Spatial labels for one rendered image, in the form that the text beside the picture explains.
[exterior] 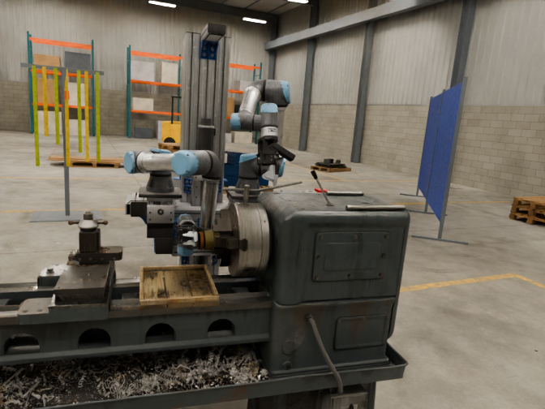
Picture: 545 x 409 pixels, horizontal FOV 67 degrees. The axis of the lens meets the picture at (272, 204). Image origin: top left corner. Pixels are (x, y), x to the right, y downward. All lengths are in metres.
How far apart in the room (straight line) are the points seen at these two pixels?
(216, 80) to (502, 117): 11.56
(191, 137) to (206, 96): 0.25
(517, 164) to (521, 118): 1.23
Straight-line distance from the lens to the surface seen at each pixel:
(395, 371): 2.02
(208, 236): 1.74
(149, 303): 1.66
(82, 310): 1.62
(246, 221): 1.67
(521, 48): 13.65
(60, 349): 1.78
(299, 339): 1.84
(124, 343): 1.76
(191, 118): 2.48
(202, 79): 2.49
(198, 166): 1.89
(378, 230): 1.81
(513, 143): 13.19
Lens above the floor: 1.60
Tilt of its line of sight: 12 degrees down
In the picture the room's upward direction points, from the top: 4 degrees clockwise
